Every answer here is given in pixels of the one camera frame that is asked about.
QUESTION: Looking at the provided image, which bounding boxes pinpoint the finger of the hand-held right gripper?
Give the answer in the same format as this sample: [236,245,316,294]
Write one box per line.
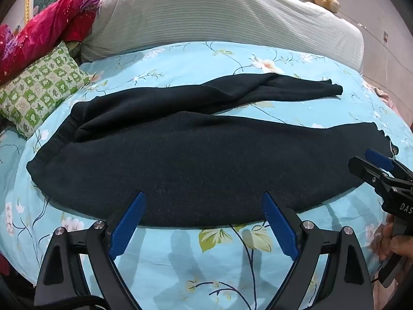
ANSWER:
[364,149,413,183]
[348,156,392,189]

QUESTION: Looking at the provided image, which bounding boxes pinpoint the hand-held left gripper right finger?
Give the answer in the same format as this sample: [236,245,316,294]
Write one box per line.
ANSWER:
[258,191,373,310]

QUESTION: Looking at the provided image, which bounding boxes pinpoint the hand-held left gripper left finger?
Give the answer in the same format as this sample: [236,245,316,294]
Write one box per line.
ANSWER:
[34,190,147,310]

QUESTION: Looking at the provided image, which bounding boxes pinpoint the black pants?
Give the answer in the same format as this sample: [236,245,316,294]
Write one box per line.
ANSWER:
[26,73,392,228]

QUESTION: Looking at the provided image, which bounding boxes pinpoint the person's right hand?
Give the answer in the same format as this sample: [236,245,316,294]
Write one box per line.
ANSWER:
[376,221,413,262]

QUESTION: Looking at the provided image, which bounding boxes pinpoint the pink cloth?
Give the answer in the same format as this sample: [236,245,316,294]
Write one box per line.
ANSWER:
[364,81,398,110]

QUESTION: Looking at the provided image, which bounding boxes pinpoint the green checkered pillow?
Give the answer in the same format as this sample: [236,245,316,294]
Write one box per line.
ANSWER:
[0,41,94,139]

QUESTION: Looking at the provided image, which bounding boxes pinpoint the beige plush toy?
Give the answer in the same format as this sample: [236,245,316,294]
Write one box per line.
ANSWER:
[314,0,341,14]

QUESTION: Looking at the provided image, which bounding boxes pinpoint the blue floral bedsheet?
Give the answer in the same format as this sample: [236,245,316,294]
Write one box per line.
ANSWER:
[0,40,413,310]

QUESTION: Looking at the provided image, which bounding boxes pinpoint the red quilt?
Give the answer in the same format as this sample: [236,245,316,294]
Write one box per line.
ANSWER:
[0,0,100,84]

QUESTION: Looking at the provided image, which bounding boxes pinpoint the grey striped duvet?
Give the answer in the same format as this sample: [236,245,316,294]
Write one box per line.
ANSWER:
[79,0,364,73]

